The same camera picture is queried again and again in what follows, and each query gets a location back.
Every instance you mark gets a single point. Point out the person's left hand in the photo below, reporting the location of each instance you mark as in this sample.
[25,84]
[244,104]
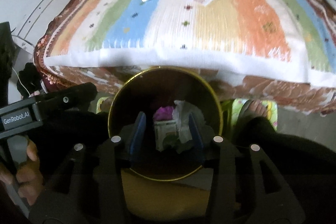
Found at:
[28,176]

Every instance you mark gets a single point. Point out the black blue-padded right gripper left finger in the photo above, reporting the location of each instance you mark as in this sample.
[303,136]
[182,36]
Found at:
[137,133]

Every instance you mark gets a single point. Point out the striped colourful bed mat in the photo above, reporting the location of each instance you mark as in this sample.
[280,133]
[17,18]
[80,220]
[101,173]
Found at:
[286,40]

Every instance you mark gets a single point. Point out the pink crumpled trash in bin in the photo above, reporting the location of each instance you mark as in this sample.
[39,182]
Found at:
[163,114]

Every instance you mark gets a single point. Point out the green white medicine box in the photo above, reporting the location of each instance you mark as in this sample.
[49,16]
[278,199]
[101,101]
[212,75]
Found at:
[165,131]

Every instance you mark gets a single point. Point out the round black gold-rimmed trash bin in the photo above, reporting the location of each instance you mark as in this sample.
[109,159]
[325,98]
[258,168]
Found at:
[147,92]

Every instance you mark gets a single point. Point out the person's foot in sandal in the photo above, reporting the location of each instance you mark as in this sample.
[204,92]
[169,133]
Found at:
[252,109]

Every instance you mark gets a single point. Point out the clear plastic bag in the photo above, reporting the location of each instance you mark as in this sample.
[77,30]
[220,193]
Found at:
[181,115]

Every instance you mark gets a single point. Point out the brown floral bed sheet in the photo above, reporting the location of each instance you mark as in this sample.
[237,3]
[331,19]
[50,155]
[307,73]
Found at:
[226,85]

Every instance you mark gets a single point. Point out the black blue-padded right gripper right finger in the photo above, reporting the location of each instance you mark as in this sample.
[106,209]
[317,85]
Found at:
[196,133]

